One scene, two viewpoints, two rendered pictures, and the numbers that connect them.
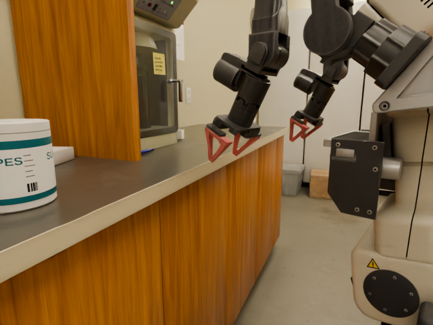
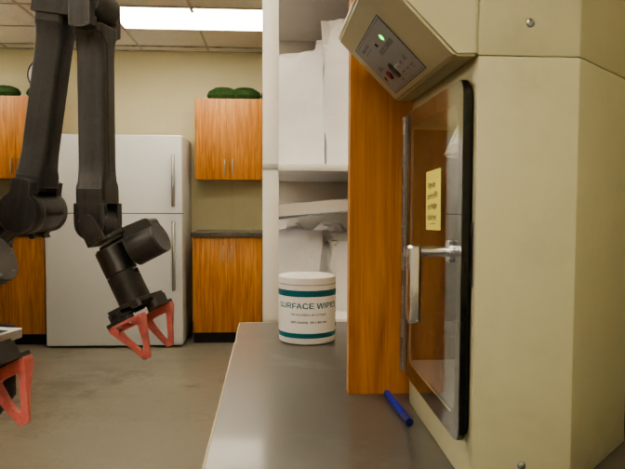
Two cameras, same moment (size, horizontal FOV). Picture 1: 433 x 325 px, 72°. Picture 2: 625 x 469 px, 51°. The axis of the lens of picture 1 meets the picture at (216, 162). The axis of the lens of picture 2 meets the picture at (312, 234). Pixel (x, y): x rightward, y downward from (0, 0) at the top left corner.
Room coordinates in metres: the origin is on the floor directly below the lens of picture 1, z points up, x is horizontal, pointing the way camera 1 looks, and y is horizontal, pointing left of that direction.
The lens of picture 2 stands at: (1.85, -0.30, 1.26)
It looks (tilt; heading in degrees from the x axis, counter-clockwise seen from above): 3 degrees down; 153
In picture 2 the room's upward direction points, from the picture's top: straight up
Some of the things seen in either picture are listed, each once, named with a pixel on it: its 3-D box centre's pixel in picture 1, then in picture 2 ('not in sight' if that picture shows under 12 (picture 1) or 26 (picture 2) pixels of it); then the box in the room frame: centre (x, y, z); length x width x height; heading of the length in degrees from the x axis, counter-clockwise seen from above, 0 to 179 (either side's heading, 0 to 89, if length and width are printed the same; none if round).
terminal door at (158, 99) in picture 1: (154, 82); (431, 252); (1.16, 0.23, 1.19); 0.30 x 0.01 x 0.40; 156
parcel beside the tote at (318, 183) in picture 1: (327, 184); not in sight; (3.47, -1.33, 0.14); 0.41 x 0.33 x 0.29; 73
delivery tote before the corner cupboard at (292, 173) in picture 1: (278, 177); not in sight; (3.68, -0.78, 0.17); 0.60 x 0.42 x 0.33; 65
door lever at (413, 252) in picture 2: (177, 89); (427, 281); (1.25, 0.16, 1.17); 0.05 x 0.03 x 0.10; 66
